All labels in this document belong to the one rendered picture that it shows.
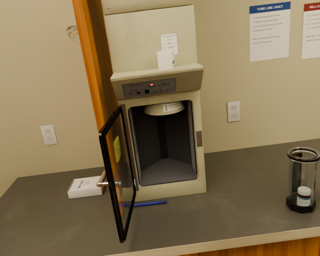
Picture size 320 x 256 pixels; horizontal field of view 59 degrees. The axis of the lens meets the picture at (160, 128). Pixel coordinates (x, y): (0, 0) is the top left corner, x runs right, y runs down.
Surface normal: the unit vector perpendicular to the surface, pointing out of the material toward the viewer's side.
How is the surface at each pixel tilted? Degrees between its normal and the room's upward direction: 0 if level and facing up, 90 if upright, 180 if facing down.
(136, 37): 90
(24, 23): 90
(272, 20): 90
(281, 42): 90
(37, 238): 0
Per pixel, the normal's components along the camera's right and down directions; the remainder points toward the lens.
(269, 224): -0.11, -0.94
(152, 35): 0.06, 0.33
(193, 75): 0.12, 0.89
